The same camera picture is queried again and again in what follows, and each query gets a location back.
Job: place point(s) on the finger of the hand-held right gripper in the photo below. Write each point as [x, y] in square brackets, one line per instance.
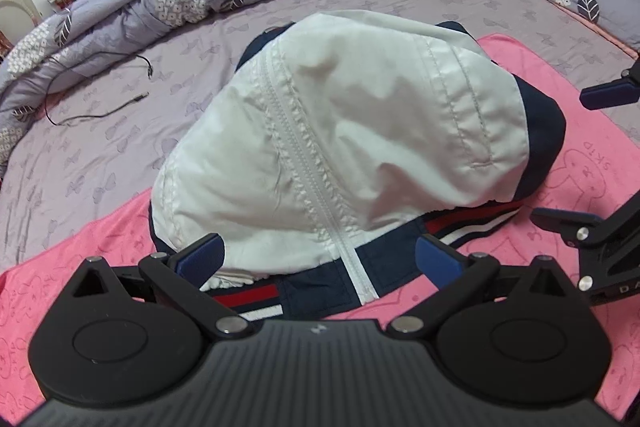
[565, 220]
[607, 93]

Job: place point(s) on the pink printed blanket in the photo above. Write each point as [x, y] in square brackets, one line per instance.
[592, 167]

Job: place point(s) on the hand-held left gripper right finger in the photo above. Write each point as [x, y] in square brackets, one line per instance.
[436, 257]

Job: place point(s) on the bed with lilac sheet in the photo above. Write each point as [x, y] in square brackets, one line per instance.
[125, 147]

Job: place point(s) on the white and navy zip jacket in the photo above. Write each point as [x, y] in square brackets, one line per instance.
[350, 132]

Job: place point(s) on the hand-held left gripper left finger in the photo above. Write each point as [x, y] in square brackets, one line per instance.
[202, 257]

